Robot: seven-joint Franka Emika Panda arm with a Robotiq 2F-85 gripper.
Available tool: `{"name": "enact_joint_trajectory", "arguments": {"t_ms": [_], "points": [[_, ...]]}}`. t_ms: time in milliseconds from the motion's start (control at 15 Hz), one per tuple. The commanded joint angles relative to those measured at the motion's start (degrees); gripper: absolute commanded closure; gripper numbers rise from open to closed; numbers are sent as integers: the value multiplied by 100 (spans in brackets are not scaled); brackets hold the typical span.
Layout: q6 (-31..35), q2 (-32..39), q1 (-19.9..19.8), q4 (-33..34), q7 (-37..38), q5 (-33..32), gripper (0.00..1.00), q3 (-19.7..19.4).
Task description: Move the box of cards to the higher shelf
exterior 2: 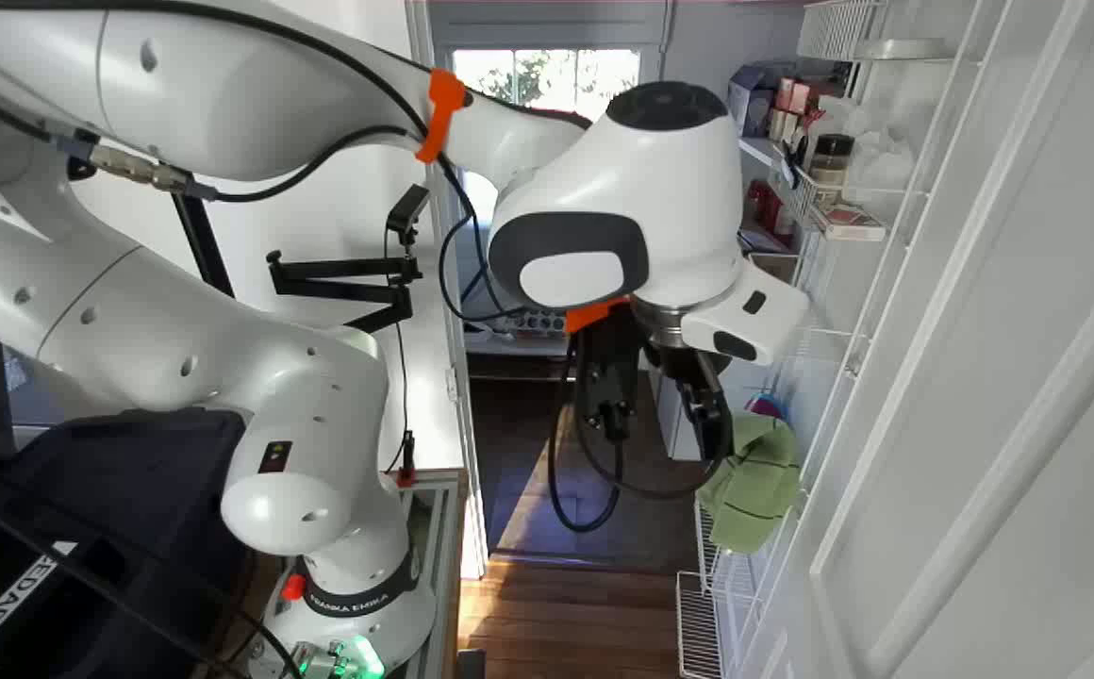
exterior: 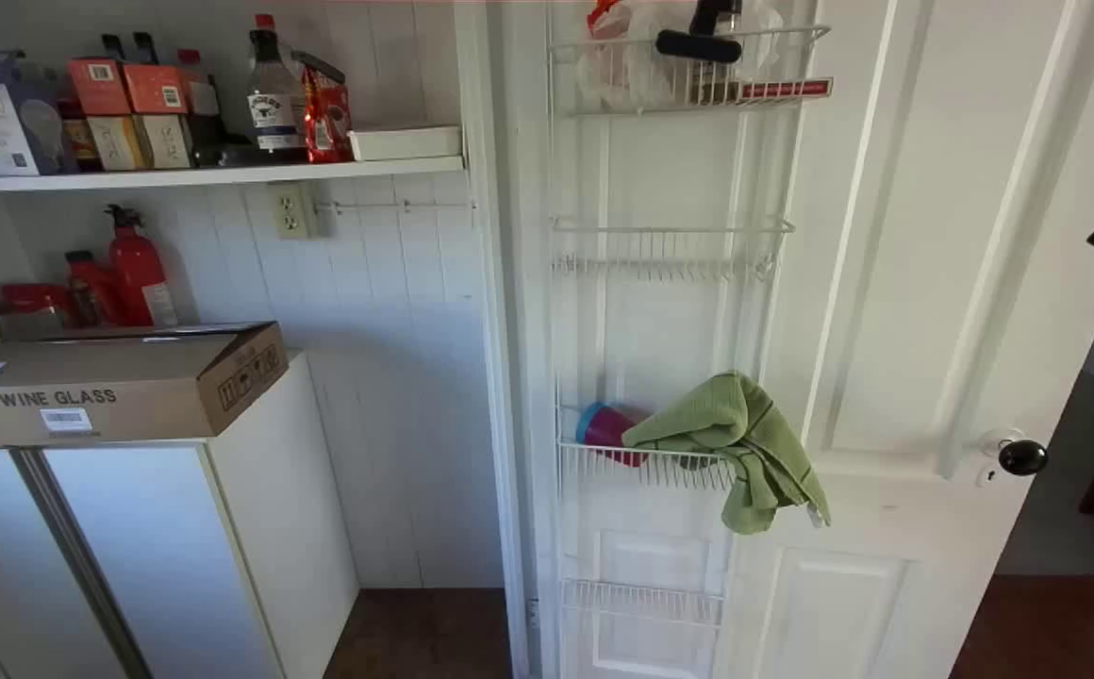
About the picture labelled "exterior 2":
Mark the black case with label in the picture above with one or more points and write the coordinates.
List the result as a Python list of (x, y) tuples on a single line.
[(131, 500)]

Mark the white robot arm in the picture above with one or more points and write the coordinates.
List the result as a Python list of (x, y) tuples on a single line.
[(209, 96)]

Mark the orange cable clip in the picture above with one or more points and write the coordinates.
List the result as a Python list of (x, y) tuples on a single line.
[(445, 100)]

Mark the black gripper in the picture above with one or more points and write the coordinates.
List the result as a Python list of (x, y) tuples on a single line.
[(610, 372)]

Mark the black camera arm mount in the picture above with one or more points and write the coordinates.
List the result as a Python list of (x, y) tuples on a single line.
[(383, 280)]

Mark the window with white frame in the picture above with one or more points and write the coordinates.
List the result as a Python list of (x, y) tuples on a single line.
[(563, 80)]

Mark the red white card box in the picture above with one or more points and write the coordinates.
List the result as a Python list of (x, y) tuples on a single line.
[(851, 225)]

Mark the green cloth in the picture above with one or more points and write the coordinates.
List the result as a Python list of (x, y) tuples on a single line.
[(754, 484)]

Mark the white wire door rack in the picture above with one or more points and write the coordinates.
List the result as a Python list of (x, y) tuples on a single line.
[(879, 145)]

